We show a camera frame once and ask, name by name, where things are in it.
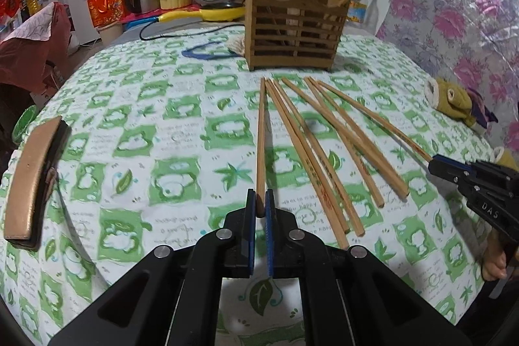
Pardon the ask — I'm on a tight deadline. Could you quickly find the brown wooden utensil holder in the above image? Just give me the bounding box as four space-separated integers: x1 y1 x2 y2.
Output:
245 0 346 70

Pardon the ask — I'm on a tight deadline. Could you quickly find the blue cord loop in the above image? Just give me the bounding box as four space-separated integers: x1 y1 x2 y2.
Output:
180 40 240 62

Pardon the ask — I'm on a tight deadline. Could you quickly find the wooden chopstick eight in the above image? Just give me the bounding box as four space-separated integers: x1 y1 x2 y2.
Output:
315 80 432 161

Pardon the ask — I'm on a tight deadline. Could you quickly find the red gift box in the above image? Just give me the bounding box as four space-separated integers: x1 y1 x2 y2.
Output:
87 0 128 28

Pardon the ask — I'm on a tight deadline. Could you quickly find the green plastic basin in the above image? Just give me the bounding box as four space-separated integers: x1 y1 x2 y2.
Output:
11 104 39 145

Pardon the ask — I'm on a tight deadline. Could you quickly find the wooden chopstick five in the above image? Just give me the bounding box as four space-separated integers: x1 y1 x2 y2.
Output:
274 78 383 221

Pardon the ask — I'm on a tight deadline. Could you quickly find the person's right hand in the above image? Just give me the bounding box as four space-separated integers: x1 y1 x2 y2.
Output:
481 230 507 282

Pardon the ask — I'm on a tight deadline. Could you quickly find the green white checkered tablecloth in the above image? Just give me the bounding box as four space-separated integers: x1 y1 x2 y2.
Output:
1 29 492 345

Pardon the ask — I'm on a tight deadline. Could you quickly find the yellow electric pan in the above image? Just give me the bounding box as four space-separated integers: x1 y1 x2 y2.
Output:
157 6 246 23

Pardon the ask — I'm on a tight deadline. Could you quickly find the wooden chopstick one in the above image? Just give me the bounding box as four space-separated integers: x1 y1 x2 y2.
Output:
256 78 267 218

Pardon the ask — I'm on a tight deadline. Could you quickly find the wooden chopstick two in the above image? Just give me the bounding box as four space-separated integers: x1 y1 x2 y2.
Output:
266 80 349 249

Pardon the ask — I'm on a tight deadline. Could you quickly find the black power cable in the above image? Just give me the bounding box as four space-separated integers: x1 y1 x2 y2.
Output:
138 19 247 43

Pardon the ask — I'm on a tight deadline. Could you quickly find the wooden chopstick six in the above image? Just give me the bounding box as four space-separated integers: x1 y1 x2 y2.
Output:
304 77 409 200

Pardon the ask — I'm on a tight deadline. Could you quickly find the wooden chopstick three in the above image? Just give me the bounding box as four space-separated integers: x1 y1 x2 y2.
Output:
267 80 365 248

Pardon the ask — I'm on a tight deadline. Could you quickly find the red covered scooter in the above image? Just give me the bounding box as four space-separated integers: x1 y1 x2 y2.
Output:
1 2 71 94

